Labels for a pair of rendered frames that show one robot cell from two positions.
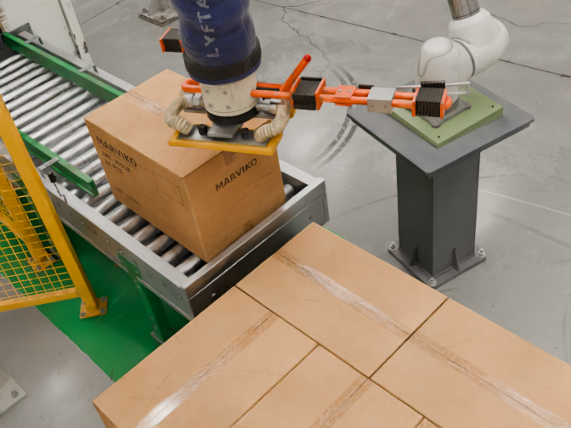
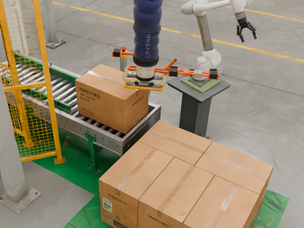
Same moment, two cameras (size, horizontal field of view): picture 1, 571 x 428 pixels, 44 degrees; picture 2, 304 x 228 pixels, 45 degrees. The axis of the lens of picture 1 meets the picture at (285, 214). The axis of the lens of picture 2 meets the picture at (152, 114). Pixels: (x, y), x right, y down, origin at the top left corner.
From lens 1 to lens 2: 1.46 m
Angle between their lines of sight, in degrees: 17
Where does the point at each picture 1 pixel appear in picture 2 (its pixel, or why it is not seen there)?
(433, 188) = (197, 108)
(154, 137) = (107, 87)
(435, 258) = not seen: hidden behind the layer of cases
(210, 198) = (130, 108)
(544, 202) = (225, 118)
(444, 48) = (205, 60)
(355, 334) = (185, 153)
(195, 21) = (144, 46)
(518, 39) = not seen: hidden behind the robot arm
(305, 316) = (166, 149)
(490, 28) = (216, 54)
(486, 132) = (216, 88)
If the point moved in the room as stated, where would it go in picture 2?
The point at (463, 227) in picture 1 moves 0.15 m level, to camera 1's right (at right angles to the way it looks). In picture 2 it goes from (203, 124) to (215, 122)
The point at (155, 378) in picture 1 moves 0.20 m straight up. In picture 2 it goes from (119, 170) to (119, 153)
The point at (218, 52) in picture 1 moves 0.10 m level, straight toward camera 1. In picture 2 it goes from (149, 56) to (154, 61)
